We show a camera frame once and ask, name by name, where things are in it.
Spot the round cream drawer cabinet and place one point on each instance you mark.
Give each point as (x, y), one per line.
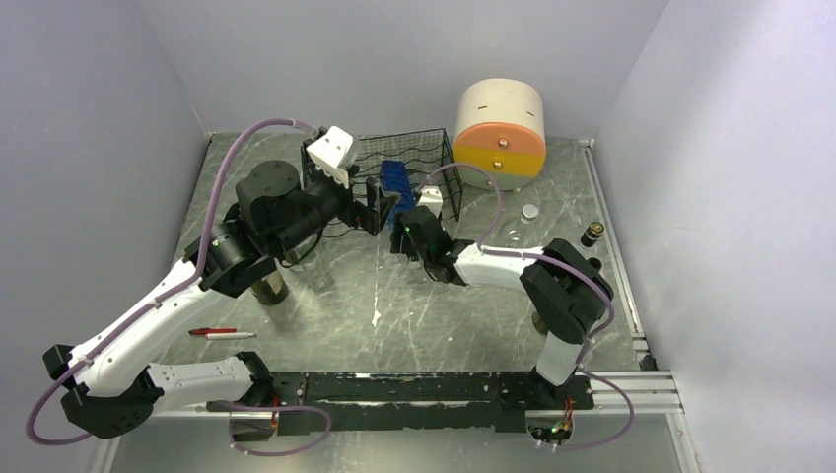
(499, 135)

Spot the dark green wine bottle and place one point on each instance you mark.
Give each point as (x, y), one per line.
(270, 290)

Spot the blue square bottle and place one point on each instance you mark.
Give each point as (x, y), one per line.
(394, 177)

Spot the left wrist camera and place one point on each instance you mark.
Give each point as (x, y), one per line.
(334, 153)

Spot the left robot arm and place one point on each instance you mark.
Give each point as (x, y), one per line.
(113, 382)

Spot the red pen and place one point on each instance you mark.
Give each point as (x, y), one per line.
(211, 330)

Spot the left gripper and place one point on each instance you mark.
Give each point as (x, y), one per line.
(375, 215)

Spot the round clear bottle silver cap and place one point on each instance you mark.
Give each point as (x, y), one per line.
(519, 230)

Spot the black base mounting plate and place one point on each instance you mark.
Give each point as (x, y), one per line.
(354, 402)

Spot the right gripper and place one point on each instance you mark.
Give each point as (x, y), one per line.
(397, 238)

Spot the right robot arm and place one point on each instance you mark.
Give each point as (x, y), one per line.
(565, 288)

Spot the clear glass bottle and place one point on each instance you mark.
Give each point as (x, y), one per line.
(317, 272)

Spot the black wire wine rack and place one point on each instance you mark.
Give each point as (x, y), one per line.
(421, 151)

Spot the clear bottle gold top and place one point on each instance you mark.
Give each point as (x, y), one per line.
(592, 234)

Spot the white pen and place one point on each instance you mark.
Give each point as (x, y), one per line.
(229, 336)

